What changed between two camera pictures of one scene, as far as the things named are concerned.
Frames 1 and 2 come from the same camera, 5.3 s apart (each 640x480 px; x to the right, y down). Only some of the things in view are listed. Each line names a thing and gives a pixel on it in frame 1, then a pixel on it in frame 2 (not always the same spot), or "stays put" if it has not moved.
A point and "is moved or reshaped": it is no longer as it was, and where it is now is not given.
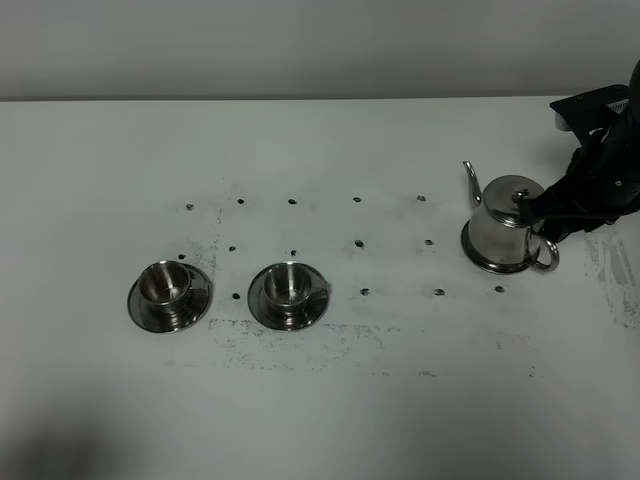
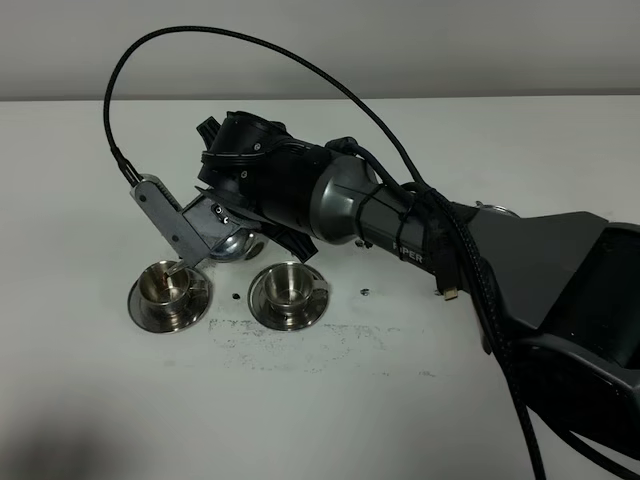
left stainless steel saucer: (196, 307) stays put
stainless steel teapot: (504, 237) is moved or reshaped
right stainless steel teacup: (289, 287) stays put
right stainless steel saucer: (310, 313) stays put
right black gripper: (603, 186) → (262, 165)
